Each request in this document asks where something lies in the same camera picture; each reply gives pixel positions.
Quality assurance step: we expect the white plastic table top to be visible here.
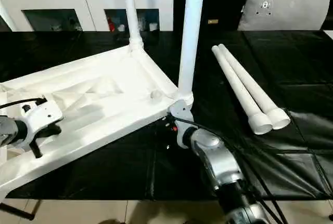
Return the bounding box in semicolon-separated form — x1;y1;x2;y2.
0;45;195;200

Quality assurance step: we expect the white plastic table leg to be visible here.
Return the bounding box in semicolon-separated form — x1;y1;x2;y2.
120;0;145;52
177;0;207;106
218;43;291;130
211;46;274;136

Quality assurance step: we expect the black stand leg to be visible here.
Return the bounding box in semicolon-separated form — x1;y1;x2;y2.
0;203;38;221

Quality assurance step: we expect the black work mat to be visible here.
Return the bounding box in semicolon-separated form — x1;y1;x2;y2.
0;29;333;201

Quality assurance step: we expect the black furniture with yellow label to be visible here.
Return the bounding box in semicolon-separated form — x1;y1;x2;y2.
173;0;250;31

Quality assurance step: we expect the white glass-door cabinet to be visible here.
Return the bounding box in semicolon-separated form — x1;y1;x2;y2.
0;0;175;32

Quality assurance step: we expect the grey cushion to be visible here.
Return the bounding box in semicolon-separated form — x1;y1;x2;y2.
237;0;332;31

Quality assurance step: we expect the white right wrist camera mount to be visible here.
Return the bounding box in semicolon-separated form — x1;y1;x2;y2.
169;99;195;149

